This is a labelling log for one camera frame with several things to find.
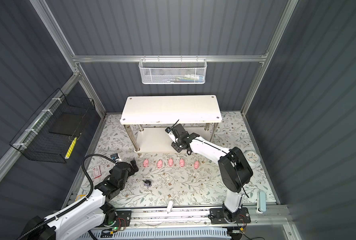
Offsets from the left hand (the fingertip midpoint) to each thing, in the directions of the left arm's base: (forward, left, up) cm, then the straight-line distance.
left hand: (128, 163), depth 86 cm
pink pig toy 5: (0, -40, -5) cm, 41 cm away
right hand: (+11, -31, +3) cm, 33 cm away
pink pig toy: (+2, -9, -5) cm, 10 cm away
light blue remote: (-24, -70, -2) cm, 74 cm away
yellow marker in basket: (-2, +21, +20) cm, 29 cm away
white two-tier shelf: (+10, -14, +27) cm, 32 cm away
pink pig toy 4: (+1, -31, -5) cm, 32 cm away
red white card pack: (-1, +20, -6) cm, 21 cm away
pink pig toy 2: (+2, -17, -5) cm, 18 cm away
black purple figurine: (-11, -12, -3) cm, 16 cm away
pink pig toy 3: (+2, -24, -5) cm, 25 cm away
